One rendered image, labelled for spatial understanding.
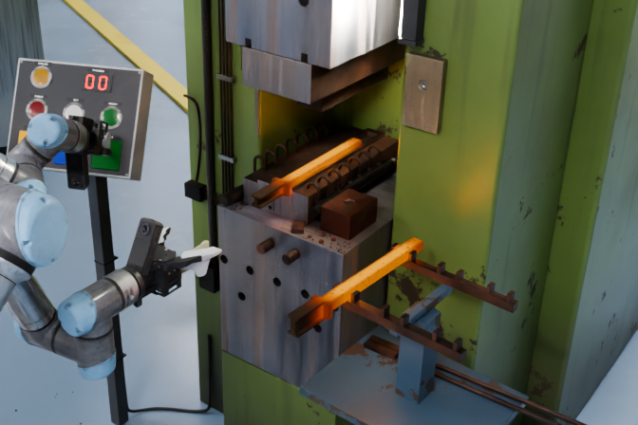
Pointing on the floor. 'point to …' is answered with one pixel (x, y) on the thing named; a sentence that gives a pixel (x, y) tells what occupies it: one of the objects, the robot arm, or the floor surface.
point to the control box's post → (103, 237)
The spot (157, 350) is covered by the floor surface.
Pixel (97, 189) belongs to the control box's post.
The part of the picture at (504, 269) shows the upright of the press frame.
